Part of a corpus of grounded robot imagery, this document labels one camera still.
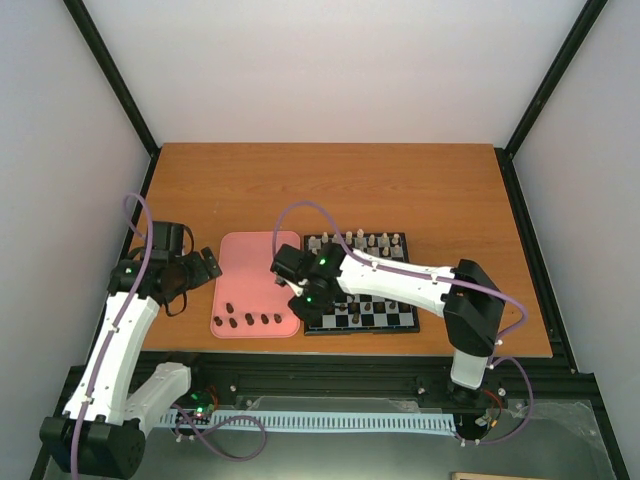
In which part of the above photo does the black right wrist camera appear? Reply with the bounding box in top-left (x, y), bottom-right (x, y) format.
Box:
top-left (270, 244), bottom-right (309, 283)

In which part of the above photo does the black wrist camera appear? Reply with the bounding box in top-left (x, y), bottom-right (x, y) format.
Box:
top-left (151, 221), bottom-right (195, 261)
top-left (270, 244), bottom-right (309, 283)

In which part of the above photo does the black grey chess board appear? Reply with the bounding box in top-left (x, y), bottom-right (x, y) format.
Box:
top-left (304, 230), bottom-right (420, 336)

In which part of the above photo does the green led circuit board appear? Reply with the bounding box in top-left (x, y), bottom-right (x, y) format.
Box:
top-left (191, 387), bottom-right (219, 420)

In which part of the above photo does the pink silicone tray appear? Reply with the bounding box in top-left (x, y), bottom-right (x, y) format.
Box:
top-left (210, 231), bottom-right (300, 340)

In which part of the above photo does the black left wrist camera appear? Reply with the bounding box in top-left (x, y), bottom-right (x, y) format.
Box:
top-left (151, 221), bottom-right (195, 261)

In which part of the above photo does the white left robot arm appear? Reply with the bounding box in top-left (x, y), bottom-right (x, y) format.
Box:
top-left (39, 248), bottom-right (222, 479)

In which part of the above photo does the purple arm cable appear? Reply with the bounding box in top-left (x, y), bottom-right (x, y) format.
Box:
top-left (271, 200), bottom-right (530, 371)
top-left (69, 193), bottom-right (155, 480)

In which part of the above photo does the black aluminium frame rail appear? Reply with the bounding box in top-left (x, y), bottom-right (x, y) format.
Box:
top-left (131, 352), bottom-right (604, 413)

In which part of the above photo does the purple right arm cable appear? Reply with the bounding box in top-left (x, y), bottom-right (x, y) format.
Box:
top-left (271, 200), bottom-right (530, 371)

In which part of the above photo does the light blue cable duct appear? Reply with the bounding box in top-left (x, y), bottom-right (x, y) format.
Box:
top-left (149, 409), bottom-right (458, 435)

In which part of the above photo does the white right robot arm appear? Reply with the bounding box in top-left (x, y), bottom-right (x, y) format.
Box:
top-left (272, 247), bottom-right (505, 390)

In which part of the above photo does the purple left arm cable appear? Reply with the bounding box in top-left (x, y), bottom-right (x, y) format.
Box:
top-left (69, 193), bottom-right (155, 480)

